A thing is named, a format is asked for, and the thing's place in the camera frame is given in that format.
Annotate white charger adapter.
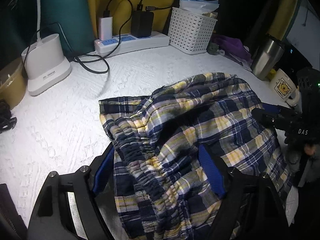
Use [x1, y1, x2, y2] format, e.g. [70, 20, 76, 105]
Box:
[98, 9, 113, 41]

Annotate purple cloth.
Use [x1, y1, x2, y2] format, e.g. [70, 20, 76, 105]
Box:
[212, 34, 252, 62]

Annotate small green textured jar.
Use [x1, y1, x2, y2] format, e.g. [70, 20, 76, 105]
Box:
[207, 42, 220, 55]

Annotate cream bear mug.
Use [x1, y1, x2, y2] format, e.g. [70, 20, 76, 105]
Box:
[269, 69, 300, 107]

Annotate blue yellow plaid pants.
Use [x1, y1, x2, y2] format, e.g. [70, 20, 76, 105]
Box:
[99, 73, 292, 239]

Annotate white perforated plastic basket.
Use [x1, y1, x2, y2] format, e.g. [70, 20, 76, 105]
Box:
[168, 8, 217, 55]

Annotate white power strip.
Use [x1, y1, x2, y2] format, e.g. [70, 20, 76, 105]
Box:
[94, 31, 170, 57]

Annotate bundled black cable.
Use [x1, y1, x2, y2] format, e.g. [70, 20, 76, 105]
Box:
[0, 99, 18, 134]

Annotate white blue plastic bag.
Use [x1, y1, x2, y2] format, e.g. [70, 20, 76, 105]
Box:
[180, 0, 219, 15]

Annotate black charger adapter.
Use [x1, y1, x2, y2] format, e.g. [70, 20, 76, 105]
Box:
[131, 4, 154, 38]

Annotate black power cable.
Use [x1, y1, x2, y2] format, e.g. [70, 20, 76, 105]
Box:
[23, 0, 180, 74]

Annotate brown paper bowl with lid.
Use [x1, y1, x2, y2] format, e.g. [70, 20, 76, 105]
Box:
[1, 57, 27, 109]

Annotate stainless steel tumbler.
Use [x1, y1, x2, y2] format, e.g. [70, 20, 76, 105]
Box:
[251, 35, 284, 80]

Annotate white textured table cover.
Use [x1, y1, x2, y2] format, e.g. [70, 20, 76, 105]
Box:
[1, 47, 279, 239]

